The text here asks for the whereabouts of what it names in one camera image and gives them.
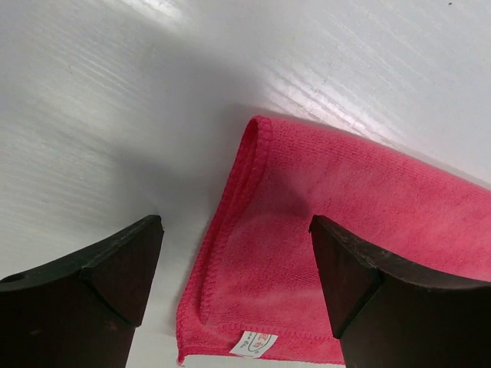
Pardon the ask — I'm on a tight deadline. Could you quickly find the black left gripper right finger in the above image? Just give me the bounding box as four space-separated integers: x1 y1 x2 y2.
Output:
309 215 490 367

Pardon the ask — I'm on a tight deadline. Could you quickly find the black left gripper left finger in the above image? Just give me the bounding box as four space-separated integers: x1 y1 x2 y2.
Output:
1 215 163 367

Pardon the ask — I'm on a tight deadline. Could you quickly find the pink microfiber towel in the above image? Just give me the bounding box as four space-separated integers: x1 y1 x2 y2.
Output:
176 116 490 364

